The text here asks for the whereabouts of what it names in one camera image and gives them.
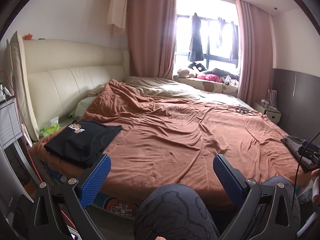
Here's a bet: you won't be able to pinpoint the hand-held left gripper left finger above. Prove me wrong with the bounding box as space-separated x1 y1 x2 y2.
27 154 112 240

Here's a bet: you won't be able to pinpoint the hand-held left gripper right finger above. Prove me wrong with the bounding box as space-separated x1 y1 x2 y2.
212 154 300 240

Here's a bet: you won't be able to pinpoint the dark grey garment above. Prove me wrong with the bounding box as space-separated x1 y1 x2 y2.
281 135 315 173

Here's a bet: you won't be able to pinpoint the black paw print t-shirt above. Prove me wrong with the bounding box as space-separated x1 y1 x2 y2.
44 120 123 160

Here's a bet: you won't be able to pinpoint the dark clothes pile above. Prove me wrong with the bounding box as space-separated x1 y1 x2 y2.
211 67 240 80

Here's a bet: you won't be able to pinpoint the person's right hand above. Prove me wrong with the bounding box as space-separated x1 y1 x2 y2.
311 168 320 205

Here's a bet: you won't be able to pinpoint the printed bed sheet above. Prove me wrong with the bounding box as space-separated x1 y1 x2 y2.
30 155 225 217

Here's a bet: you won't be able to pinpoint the white nightstand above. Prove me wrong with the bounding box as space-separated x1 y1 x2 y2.
254 101 282 125

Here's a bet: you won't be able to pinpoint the striped gift bag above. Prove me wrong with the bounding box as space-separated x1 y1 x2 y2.
266 84 278 109

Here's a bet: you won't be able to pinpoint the person's grey patterned pants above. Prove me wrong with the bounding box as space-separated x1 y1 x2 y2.
134 176 308 240

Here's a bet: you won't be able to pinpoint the green tissue pack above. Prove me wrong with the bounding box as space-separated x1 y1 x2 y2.
39 119 61 137

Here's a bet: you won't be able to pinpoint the orange blanket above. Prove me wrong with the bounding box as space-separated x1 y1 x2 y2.
29 79 308 210

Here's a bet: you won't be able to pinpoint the bear print cushion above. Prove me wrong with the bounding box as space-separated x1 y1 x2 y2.
175 76 239 97

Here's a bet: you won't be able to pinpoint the cream padded headboard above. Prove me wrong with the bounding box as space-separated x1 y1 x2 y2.
6 31 130 140

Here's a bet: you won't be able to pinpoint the white side cabinet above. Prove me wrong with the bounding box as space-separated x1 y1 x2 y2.
0 80 25 150

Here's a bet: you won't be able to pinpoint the pink plush toy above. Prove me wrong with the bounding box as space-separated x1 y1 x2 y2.
196 72 222 82

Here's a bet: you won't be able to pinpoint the beige duvet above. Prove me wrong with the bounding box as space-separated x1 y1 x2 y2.
87 76 240 105

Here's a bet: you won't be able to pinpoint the beige teddy bear plush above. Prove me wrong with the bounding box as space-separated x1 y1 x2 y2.
172 69 197 80

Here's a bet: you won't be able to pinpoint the black and white plush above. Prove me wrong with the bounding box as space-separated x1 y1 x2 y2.
187 62 207 72

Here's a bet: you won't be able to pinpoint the window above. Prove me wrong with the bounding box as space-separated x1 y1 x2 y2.
175 12 240 70

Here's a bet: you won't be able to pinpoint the long dark hanging garment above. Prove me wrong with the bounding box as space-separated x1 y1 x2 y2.
187 12 204 63

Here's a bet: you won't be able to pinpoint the cream cloth cover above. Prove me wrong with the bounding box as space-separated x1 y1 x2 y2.
107 0 128 29

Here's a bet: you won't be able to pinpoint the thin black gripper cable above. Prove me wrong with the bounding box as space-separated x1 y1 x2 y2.
291 132 320 240

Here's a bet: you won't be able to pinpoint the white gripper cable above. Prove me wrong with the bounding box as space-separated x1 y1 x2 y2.
297 211 318 239

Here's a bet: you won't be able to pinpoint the tangled black cables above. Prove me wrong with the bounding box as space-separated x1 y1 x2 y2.
205 106 262 117

